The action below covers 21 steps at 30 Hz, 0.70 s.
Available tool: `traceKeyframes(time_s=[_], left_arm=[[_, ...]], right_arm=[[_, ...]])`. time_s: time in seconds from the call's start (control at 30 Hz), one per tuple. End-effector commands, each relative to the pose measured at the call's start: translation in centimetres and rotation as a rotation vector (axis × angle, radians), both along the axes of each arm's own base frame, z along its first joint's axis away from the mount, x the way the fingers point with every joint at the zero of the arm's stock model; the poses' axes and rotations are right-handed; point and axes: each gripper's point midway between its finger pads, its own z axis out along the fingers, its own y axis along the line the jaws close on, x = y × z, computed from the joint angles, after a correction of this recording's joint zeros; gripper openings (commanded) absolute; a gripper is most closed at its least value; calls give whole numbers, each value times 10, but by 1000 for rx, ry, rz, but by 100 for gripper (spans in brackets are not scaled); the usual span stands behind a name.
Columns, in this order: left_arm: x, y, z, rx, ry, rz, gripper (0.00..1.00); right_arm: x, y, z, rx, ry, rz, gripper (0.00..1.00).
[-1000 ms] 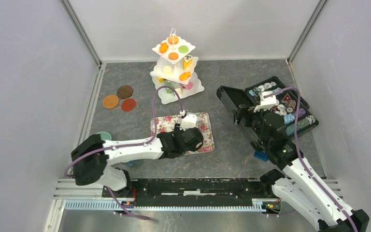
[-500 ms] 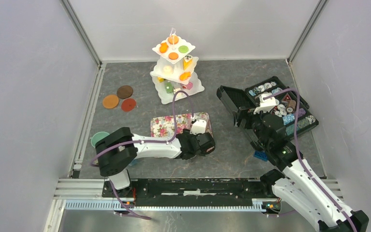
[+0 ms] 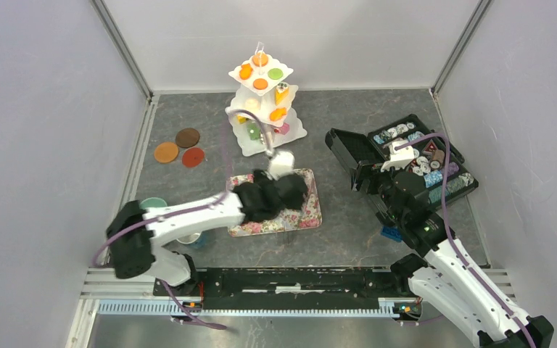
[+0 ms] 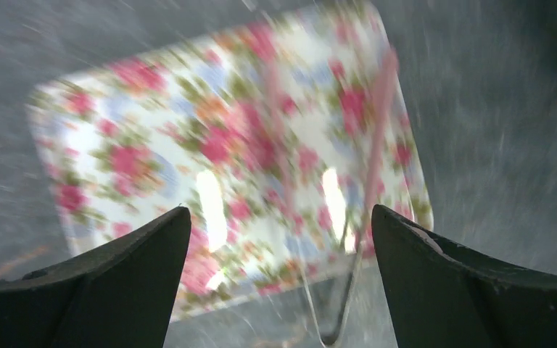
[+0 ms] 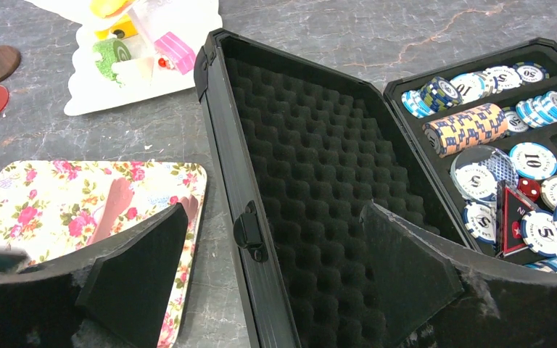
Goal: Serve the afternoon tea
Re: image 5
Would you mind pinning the yellow toy cake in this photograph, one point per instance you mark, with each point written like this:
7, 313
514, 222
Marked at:
123, 28

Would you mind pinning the white three-tier dessert stand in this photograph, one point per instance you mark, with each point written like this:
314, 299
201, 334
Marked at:
90, 91

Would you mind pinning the cream toy cake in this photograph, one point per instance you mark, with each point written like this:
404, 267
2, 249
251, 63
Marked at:
134, 72

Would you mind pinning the black poker chip case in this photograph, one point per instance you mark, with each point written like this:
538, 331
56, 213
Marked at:
300, 149

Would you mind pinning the orange blue chip stack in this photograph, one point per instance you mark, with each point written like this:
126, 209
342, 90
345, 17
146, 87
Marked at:
472, 127

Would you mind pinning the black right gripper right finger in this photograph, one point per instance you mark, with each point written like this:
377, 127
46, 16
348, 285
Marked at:
435, 292

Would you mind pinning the pink toy cake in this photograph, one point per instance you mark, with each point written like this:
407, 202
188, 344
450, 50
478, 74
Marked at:
174, 54

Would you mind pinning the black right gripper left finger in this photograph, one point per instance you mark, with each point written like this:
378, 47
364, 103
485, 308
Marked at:
120, 284

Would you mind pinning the floral rectangular tray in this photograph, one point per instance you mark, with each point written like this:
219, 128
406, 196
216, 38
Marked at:
52, 208

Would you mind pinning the green toy cake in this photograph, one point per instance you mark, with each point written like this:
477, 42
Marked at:
108, 52

